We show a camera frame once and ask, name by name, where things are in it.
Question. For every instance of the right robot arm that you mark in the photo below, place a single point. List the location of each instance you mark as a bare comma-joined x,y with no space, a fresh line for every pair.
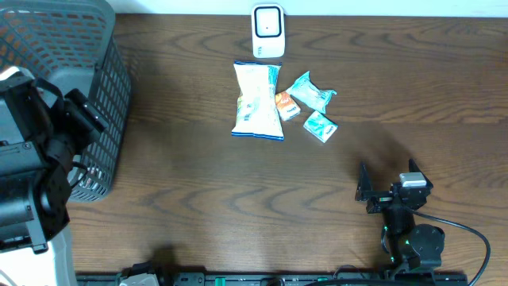
414,248

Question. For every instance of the teal Kleenex tissue pack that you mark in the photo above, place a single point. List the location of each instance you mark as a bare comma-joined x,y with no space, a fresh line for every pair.
320,126

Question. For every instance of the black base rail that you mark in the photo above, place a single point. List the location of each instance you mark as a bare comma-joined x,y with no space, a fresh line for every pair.
149,274

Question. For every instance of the white barcode scanner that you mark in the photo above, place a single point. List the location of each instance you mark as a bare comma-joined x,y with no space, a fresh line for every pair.
268,31

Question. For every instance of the orange Kleenex tissue pack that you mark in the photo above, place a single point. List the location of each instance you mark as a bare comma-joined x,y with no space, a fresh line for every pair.
286,106

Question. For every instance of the white snack bag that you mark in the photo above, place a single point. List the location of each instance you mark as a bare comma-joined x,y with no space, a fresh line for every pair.
257,114

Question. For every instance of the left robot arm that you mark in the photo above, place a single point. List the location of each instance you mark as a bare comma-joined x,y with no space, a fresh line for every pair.
42,130

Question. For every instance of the grey plastic basket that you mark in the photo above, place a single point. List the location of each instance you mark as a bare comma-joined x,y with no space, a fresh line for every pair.
71,45

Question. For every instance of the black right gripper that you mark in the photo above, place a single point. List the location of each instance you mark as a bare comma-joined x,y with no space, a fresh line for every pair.
380,199

